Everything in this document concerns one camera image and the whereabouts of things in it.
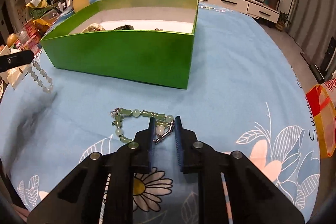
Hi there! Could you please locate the clear crystal bead bracelet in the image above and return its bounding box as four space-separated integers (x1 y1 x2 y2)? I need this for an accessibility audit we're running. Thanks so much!
27 61 55 94

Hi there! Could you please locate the pink snack package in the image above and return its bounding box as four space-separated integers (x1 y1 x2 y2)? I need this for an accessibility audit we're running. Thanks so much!
15 30 42 56

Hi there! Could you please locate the blue floral tablecloth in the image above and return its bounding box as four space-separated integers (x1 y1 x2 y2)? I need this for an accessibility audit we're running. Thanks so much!
1 5 320 219

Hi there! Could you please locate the green cardboard box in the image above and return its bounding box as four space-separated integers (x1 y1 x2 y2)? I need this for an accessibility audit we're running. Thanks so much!
41 0 199 89

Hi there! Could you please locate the black watch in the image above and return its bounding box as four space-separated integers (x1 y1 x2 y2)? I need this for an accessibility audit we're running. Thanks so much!
114 24 134 31

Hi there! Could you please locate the red yellow bag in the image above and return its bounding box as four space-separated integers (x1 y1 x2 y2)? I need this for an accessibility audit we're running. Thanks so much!
306 85 335 159

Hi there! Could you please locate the pale gold bracelet in box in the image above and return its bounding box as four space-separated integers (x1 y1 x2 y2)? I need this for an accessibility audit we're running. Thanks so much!
81 23 106 33

